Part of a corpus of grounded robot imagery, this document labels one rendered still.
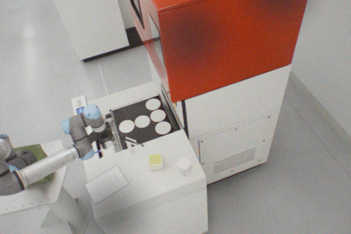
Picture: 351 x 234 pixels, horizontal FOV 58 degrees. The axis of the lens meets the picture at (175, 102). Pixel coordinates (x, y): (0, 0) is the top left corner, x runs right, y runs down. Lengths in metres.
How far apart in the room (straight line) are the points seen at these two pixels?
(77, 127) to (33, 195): 0.70
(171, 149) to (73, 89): 2.14
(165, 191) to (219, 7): 0.97
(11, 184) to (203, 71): 1.01
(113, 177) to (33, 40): 3.23
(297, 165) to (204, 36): 1.80
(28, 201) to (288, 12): 1.78
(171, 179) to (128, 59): 2.40
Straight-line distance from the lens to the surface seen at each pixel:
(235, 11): 1.50
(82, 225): 2.84
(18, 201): 2.18
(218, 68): 1.67
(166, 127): 2.04
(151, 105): 2.17
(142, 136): 2.02
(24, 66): 4.39
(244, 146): 2.45
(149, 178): 1.79
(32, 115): 3.74
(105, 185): 1.83
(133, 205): 1.76
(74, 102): 2.27
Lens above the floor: 2.54
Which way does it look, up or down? 50 degrees down
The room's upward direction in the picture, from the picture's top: 8 degrees counter-clockwise
